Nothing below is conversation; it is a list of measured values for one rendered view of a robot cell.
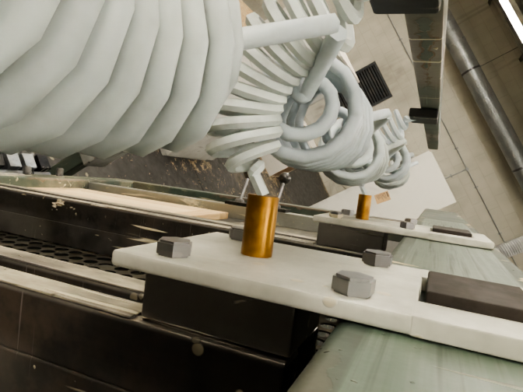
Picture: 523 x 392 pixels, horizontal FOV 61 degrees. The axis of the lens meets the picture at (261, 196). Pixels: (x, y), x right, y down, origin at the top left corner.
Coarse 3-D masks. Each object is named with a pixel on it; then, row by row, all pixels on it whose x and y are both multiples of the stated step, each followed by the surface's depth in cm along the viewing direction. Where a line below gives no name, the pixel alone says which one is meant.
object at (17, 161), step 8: (0, 152) 146; (32, 152) 163; (0, 160) 145; (8, 160) 148; (16, 160) 151; (24, 160) 154; (32, 160) 157; (40, 160) 160; (0, 168) 146; (8, 168) 149; (16, 168) 151; (32, 168) 156; (40, 168) 159; (48, 168) 162
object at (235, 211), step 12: (108, 192) 153; (120, 192) 152; (132, 192) 150; (144, 192) 148; (156, 192) 149; (180, 204) 143; (192, 204) 141; (204, 204) 140; (216, 204) 138; (228, 204) 137; (228, 216) 137; (240, 216) 135; (288, 216) 130; (300, 216) 129; (312, 216) 130; (300, 228) 129; (312, 228) 127
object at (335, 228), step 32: (384, 128) 51; (0, 192) 73; (32, 192) 72; (0, 224) 73; (32, 224) 70; (64, 224) 68; (96, 224) 66; (128, 224) 64; (160, 224) 62; (192, 224) 60; (224, 224) 62; (320, 224) 54; (352, 224) 50; (384, 224) 51; (416, 224) 56; (352, 256) 52
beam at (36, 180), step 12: (0, 180) 125; (12, 180) 128; (24, 180) 132; (36, 180) 136; (48, 180) 140; (60, 180) 145; (72, 180) 150; (84, 180) 155; (96, 180) 160; (108, 180) 166; (120, 180) 173; (132, 180) 183
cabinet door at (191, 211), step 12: (60, 192) 133; (72, 192) 138; (84, 192) 142; (96, 192) 144; (132, 204) 126; (144, 204) 130; (156, 204) 134; (168, 204) 135; (204, 216) 119; (216, 216) 126
